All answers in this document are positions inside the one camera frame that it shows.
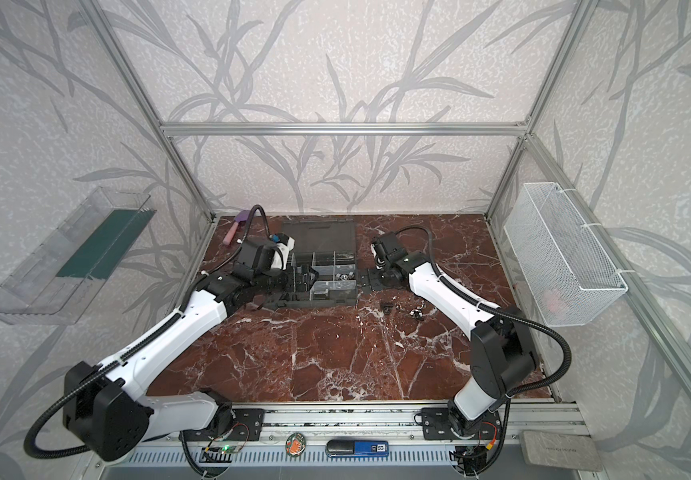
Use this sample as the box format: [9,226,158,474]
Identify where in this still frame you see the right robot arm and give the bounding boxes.
[369,225,573,431]

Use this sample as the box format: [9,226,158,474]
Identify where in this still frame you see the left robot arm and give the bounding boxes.
[24,233,295,461]

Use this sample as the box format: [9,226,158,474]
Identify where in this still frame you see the grey plastic organizer box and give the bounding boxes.
[266,218,357,310]

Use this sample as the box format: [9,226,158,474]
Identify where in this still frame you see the purple pink brush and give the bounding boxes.
[222,210,250,246]

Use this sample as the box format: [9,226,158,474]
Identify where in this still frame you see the round orange badge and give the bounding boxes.
[285,432,307,458]

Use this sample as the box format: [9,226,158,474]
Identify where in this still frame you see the blue black usb device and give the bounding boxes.
[326,439,389,458]

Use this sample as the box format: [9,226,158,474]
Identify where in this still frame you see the grey foam pad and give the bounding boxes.
[519,430,603,472]

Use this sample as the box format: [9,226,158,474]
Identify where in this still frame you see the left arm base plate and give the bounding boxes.
[185,408,266,442]

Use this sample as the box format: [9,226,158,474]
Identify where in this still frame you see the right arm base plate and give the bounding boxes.
[413,407,501,443]

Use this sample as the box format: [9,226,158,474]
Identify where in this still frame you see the white wire mesh basket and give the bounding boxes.
[505,182,627,328]

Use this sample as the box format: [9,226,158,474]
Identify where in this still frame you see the clear wall shelf tray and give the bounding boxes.
[0,187,157,326]

